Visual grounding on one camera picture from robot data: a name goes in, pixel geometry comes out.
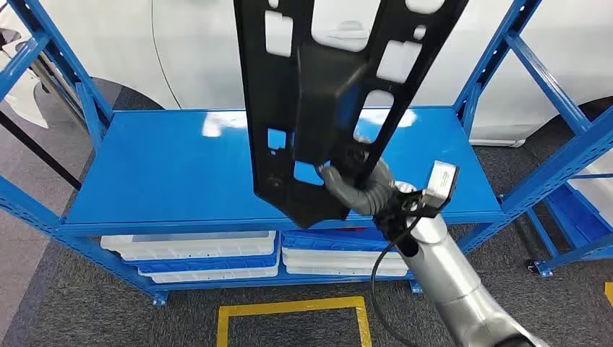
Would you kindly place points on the white car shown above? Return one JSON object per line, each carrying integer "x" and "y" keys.
{"x": 191, "y": 48}

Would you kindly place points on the large blue metal shelf rack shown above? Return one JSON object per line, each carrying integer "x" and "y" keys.
{"x": 191, "y": 167}

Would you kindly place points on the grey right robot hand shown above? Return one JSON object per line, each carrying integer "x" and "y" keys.
{"x": 337, "y": 184}

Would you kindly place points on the yellow floor tape square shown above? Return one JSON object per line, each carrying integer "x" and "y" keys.
{"x": 609, "y": 293}
{"x": 287, "y": 306}

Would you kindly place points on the blue plastic bin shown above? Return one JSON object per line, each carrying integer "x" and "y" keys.
{"x": 215, "y": 264}
{"x": 325, "y": 242}

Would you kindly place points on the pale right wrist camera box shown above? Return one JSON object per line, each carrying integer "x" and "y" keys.
{"x": 440, "y": 184}

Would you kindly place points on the black plastic panel part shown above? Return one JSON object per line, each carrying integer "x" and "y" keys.
{"x": 316, "y": 96}

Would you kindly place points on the white plastic bin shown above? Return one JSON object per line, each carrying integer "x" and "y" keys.
{"x": 191, "y": 246}
{"x": 335, "y": 258}
{"x": 210, "y": 275}
{"x": 335, "y": 271}

